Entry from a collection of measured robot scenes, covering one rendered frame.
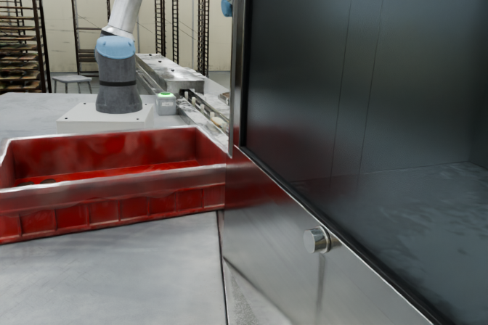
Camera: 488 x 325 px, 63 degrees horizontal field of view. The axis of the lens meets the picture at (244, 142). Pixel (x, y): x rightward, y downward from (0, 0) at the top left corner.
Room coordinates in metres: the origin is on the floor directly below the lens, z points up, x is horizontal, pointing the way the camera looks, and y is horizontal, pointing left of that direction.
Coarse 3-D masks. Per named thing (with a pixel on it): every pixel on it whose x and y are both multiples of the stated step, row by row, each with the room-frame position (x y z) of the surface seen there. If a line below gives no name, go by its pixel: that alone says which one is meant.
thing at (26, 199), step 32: (160, 128) 1.01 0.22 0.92; (192, 128) 1.04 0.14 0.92; (0, 160) 0.73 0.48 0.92; (32, 160) 0.88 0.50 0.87; (64, 160) 0.91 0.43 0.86; (96, 160) 0.94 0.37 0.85; (128, 160) 0.97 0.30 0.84; (160, 160) 1.00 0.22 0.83; (224, 160) 0.83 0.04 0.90; (0, 192) 0.59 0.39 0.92; (32, 192) 0.61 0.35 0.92; (64, 192) 0.63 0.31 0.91; (96, 192) 0.65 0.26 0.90; (128, 192) 0.67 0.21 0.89; (160, 192) 0.70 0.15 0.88
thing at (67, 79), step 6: (54, 78) 4.50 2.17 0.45; (60, 78) 4.49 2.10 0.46; (66, 78) 4.52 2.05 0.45; (72, 78) 4.54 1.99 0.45; (78, 78) 4.55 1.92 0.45; (84, 78) 4.55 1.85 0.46; (90, 78) 4.58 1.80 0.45; (54, 84) 4.56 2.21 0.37; (66, 84) 4.38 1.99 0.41; (78, 84) 4.77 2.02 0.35; (54, 90) 4.56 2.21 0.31; (66, 90) 4.38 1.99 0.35; (78, 90) 4.77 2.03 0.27; (90, 90) 4.58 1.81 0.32
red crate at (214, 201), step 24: (120, 168) 0.96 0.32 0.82; (144, 168) 0.97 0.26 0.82; (168, 168) 0.97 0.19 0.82; (192, 192) 0.74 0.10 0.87; (216, 192) 0.76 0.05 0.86; (0, 216) 0.60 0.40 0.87; (24, 216) 0.61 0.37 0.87; (48, 216) 0.63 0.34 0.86; (72, 216) 0.64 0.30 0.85; (96, 216) 0.66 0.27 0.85; (120, 216) 0.67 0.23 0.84; (144, 216) 0.69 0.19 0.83; (168, 216) 0.71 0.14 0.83; (0, 240) 0.59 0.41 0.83; (24, 240) 0.61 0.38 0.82
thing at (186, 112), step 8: (136, 64) 2.91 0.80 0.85; (144, 72) 2.50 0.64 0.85; (152, 80) 2.17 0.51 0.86; (160, 88) 1.93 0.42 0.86; (176, 96) 1.73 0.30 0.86; (176, 104) 1.58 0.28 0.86; (184, 104) 1.58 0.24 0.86; (184, 112) 1.45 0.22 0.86; (192, 112) 1.45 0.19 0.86; (184, 120) 1.45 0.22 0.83; (192, 120) 1.33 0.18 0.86; (200, 120) 1.34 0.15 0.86; (208, 120) 1.34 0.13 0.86; (208, 128) 1.24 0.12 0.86; (216, 128) 1.24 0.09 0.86; (216, 136) 1.15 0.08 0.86; (224, 136) 1.16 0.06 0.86; (224, 144) 1.08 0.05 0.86
